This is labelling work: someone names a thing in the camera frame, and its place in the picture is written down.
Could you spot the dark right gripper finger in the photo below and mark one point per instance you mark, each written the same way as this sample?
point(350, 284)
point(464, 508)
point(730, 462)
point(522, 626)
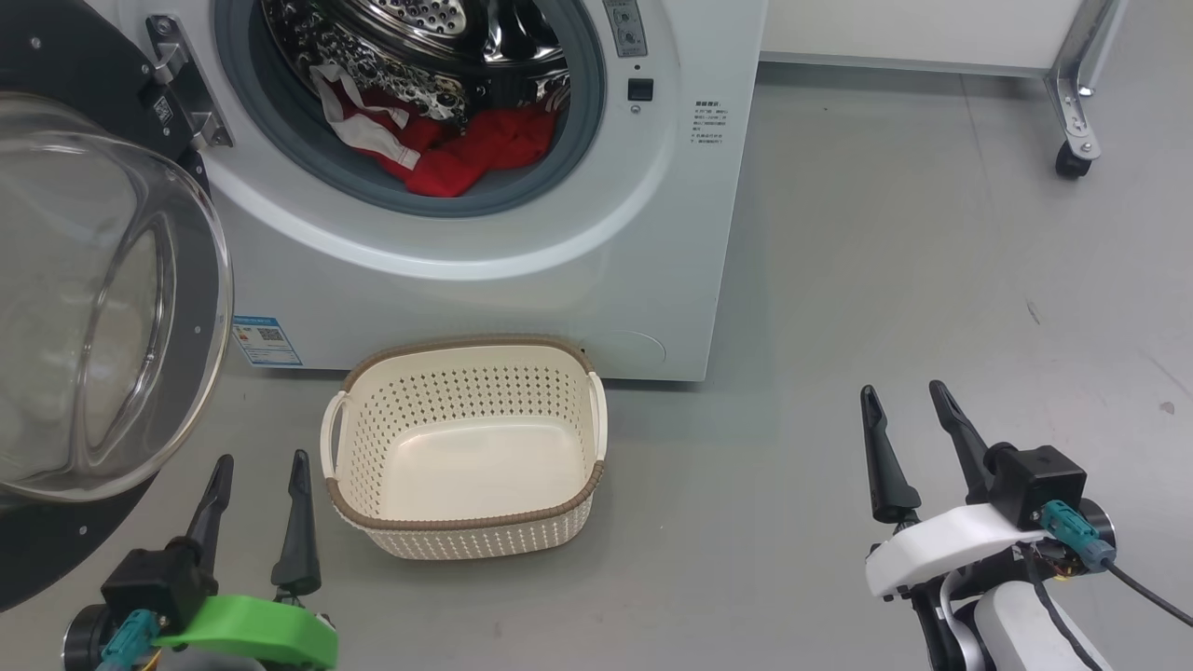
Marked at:
point(965, 447)
point(885, 475)

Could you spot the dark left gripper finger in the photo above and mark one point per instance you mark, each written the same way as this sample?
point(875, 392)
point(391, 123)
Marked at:
point(300, 540)
point(214, 508)

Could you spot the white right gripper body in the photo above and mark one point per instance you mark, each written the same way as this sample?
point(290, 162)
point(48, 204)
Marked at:
point(941, 545)

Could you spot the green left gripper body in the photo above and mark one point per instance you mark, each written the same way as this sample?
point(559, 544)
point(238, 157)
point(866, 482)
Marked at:
point(261, 629)

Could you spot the black washer door with glass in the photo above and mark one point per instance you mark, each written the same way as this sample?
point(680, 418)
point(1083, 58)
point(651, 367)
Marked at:
point(93, 280)

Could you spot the red basketball jersey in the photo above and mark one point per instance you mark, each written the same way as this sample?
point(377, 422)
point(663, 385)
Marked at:
point(485, 149)

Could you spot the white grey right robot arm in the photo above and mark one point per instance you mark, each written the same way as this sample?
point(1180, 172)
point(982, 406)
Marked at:
point(1016, 634)

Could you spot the cream perforated laundry basket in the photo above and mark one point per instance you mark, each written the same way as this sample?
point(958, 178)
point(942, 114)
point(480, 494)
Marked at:
point(466, 466)

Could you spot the white front-load washing machine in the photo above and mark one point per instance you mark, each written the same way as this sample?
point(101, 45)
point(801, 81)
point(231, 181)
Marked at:
point(559, 308)

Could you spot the grey rubber door gasket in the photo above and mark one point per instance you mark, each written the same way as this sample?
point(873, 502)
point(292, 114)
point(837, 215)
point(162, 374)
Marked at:
point(280, 140)

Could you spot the silver door hinge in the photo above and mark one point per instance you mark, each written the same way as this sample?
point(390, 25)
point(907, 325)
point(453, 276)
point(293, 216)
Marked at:
point(191, 93)

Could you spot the black door latch slot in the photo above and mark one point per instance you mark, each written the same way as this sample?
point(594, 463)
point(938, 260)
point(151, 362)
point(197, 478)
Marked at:
point(640, 89)

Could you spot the blue energy label sticker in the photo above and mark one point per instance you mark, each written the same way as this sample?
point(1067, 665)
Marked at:
point(266, 340)

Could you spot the metal stand leg with caster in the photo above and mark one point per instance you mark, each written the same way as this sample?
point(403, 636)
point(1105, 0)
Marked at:
point(1072, 102)

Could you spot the small printed text sticker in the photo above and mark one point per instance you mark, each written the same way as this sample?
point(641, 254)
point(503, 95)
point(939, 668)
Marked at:
point(710, 123)

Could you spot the stainless steel washer drum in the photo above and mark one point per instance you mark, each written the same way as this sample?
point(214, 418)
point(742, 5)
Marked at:
point(438, 37)

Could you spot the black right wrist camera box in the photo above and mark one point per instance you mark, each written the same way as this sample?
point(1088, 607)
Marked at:
point(1039, 485)

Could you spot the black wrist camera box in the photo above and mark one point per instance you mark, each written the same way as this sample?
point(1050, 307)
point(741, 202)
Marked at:
point(158, 587)
point(1039, 485)

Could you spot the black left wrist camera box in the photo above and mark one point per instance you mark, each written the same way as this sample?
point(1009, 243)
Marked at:
point(158, 587)

